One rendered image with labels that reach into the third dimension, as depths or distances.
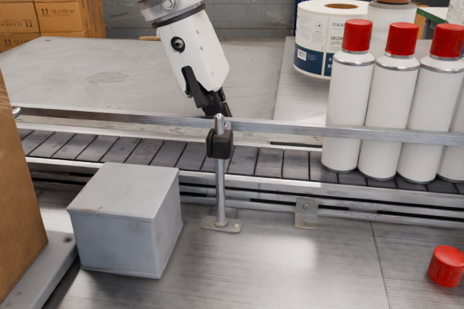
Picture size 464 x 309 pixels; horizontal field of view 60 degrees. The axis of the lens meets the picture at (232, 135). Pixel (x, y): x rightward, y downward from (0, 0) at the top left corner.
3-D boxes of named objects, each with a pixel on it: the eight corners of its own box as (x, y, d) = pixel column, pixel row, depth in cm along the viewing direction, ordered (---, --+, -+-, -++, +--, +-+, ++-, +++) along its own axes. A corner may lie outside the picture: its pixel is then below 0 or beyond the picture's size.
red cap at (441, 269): (431, 260, 48) (438, 239, 47) (462, 273, 46) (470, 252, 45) (423, 277, 46) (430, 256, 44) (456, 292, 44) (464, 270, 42)
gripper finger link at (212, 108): (214, 94, 52) (231, 138, 55) (219, 86, 55) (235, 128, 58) (192, 101, 53) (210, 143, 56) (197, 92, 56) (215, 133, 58)
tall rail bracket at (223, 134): (237, 200, 59) (239, 96, 51) (230, 233, 52) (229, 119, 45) (216, 198, 59) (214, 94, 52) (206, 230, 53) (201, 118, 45)
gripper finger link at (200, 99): (195, 98, 48) (213, 111, 53) (188, 42, 50) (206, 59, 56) (186, 101, 49) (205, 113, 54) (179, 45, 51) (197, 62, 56)
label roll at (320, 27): (286, 56, 108) (289, -1, 101) (358, 54, 109) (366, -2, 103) (304, 81, 90) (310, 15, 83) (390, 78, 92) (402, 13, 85)
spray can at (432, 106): (427, 165, 58) (465, 21, 49) (440, 185, 53) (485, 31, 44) (390, 163, 58) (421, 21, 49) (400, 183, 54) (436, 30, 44)
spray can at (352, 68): (355, 156, 60) (378, 17, 51) (358, 175, 56) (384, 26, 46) (320, 154, 61) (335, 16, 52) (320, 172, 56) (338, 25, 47)
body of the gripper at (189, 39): (192, 3, 45) (226, 92, 50) (210, -9, 54) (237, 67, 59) (135, 24, 48) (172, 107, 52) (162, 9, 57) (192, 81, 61)
